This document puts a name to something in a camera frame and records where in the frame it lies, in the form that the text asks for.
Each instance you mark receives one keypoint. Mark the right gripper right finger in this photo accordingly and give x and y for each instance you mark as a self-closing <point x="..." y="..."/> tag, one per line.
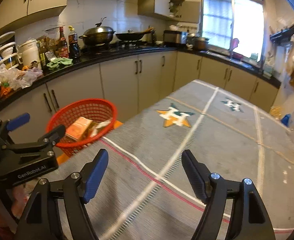
<point x="249" y="218"/>

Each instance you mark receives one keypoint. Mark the green cloth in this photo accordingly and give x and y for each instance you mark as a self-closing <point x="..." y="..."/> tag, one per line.
<point x="59" y="62"/>

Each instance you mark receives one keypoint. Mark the crumpled plastic bags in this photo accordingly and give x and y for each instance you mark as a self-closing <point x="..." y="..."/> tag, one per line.
<point x="16" y="79"/>

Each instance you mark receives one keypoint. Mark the red plastic basket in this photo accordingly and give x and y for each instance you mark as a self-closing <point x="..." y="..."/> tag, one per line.
<point x="97" y="110"/>

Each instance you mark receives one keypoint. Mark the lidded steel wok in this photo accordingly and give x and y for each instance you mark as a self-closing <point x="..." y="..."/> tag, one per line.
<point x="97" y="35"/>

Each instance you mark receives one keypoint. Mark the orange cardboard box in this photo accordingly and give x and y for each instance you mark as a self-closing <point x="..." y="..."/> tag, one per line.
<point x="78" y="129"/>

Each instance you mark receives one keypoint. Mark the brown cooking pot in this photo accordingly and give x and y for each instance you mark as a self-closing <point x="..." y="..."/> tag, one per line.
<point x="198" y="43"/>

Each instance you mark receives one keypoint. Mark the black frying pan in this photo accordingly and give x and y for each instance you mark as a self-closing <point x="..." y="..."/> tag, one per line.
<point x="131" y="36"/>

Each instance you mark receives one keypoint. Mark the white electric kettle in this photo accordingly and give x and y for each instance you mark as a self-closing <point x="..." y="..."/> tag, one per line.
<point x="28" y="52"/>

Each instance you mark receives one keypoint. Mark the red white snack bag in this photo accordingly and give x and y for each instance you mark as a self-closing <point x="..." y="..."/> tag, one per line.
<point x="96" y="127"/>

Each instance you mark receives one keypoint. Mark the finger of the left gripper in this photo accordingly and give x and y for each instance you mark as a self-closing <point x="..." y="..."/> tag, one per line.
<point x="7" y="126"/>
<point x="48" y="140"/>

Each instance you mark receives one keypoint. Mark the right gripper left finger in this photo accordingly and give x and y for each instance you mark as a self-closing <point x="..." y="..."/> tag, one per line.
<point x="40" y="218"/>

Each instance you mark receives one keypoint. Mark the dark soy sauce bottle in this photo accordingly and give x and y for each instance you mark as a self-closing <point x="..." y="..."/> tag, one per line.
<point x="74" y="49"/>

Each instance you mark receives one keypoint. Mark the kitchen base cabinets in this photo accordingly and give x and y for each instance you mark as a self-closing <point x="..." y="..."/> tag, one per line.
<point x="133" y="80"/>

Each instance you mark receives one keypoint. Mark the red label sauce bottle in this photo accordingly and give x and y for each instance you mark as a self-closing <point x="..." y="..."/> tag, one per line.
<point x="62" y="45"/>

